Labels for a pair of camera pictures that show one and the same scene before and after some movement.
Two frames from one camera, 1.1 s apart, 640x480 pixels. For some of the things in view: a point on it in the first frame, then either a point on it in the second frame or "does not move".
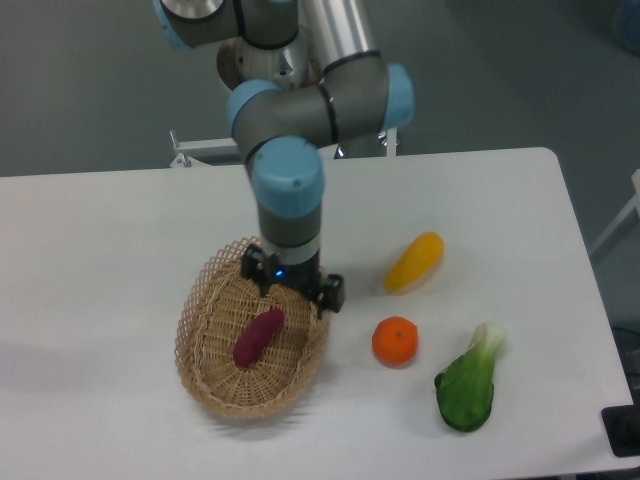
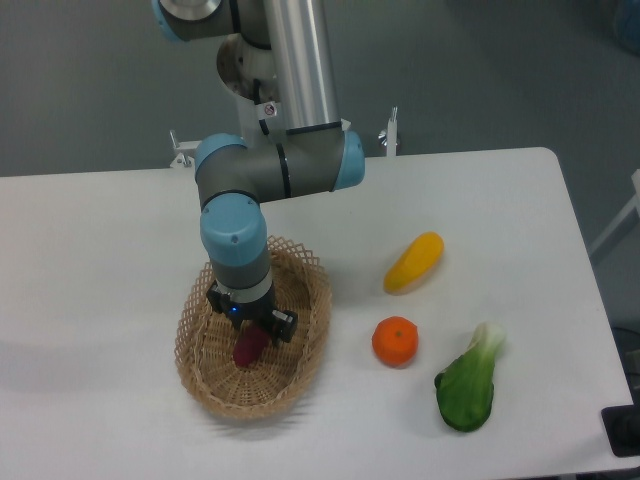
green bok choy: x=465 y=389 does not move
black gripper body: x=307 y=276 to x=262 y=313
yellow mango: x=419 y=258 does not move
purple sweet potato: x=258 y=337 does not move
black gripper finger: x=333 y=296 to x=284 y=323
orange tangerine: x=394 y=341 does not move
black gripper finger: x=260 y=266 to x=219 y=301
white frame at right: x=635 y=203 does not move
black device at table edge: x=622 y=426 does not move
